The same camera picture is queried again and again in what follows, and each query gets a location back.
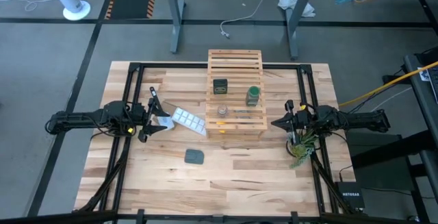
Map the dark side desk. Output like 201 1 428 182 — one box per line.
402 54 438 204

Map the green air plant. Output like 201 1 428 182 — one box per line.
286 129 320 169

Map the green oregano spice jar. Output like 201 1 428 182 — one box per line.
245 86 261 108

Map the black aluminium table frame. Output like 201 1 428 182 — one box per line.
0 62 438 224

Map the white cloth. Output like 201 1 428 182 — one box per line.
277 0 316 18

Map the white floor cable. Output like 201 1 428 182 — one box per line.
220 0 267 39

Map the black network switch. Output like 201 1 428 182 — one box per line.
334 181 366 210

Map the black spice tin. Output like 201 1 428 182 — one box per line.
212 78 229 95

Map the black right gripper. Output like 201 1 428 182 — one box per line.
271 99 321 145

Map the black hazard-striped mat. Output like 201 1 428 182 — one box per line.
105 0 157 21

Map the slatted wooden shelf rack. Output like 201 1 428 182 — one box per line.
205 49 268 140

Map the black keyboard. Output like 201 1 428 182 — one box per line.
427 65 438 105

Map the yellow hanging cable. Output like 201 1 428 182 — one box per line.
338 60 438 108

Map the white ice cube tray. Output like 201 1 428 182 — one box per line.
170 106 207 136

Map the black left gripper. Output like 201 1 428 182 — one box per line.
131 86 171 142

